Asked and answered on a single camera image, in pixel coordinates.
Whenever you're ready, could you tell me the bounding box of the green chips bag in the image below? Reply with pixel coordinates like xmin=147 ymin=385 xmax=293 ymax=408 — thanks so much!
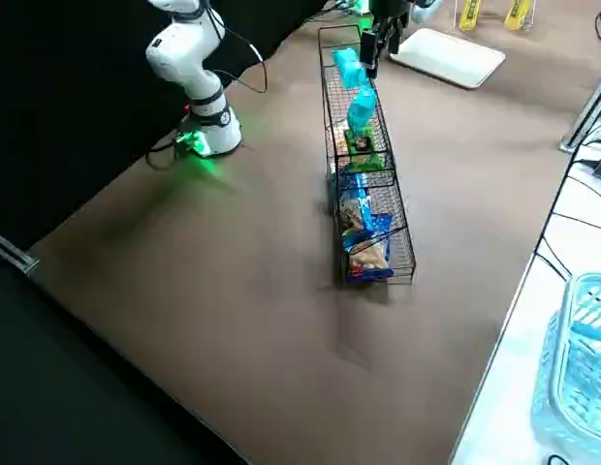
xmin=342 ymin=128 xmax=388 ymax=171

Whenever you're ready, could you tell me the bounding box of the yellow drink bottle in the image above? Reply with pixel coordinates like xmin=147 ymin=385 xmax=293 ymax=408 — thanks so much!
xmin=502 ymin=0 xmax=535 ymax=33
xmin=455 ymin=0 xmax=482 ymax=33

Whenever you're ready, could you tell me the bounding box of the white rectangular tray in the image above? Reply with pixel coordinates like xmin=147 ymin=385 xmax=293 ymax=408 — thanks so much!
xmin=388 ymin=27 xmax=507 ymax=90

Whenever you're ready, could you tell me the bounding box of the long blue cookie packet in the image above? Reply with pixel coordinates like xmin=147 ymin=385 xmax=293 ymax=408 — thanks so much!
xmin=334 ymin=171 xmax=396 ymax=238

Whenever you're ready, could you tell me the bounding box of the black desk cable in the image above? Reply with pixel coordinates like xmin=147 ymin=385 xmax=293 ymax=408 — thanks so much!
xmin=531 ymin=108 xmax=601 ymax=285

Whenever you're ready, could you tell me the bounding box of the light blue plastic basket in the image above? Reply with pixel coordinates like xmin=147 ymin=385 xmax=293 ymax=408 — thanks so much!
xmin=530 ymin=271 xmax=601 ymax=437

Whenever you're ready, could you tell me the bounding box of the clear acrylic shelf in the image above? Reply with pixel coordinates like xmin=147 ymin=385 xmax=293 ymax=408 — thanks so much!
xmin=452 ymin=0 xmax=538 ymax=35

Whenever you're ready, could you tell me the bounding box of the black wire basket rack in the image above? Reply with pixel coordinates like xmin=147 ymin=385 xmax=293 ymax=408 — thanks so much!
xmin=317 ymin=24 xmax=418 ymax=288

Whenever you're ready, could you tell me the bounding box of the blue cracker bag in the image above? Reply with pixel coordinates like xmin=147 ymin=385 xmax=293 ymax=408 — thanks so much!
xmin=341 ymin=227 xmax=396 ymax=284

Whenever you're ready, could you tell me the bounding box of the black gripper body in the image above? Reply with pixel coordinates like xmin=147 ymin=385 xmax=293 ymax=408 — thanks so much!
xmin=370 ymin=0 xmax=413 ymax=23

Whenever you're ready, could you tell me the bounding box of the black base cable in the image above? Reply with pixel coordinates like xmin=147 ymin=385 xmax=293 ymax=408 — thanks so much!
xmin=143 ymin=129 xmax=190 ymax=171

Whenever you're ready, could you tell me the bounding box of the silver metal stand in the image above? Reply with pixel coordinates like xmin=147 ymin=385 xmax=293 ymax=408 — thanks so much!
xmin=558 ymin=61 xmax=601 ymax=155

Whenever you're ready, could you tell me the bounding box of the aluminium frame profile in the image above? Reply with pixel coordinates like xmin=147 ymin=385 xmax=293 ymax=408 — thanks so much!
xmin=0 ymin=226 xmax=41 ymax=273

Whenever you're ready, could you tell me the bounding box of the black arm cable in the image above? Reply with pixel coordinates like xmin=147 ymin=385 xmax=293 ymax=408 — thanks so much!
xmin=216 ymin=9 xmax=271 ymax=97

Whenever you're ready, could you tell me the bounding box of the teal chips bag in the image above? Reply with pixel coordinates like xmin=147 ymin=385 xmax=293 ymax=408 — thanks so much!
xmin=331 ymin=47 xmax=370 ymax=91
xmin=345 ymin=84 xmax=380 ymax=138

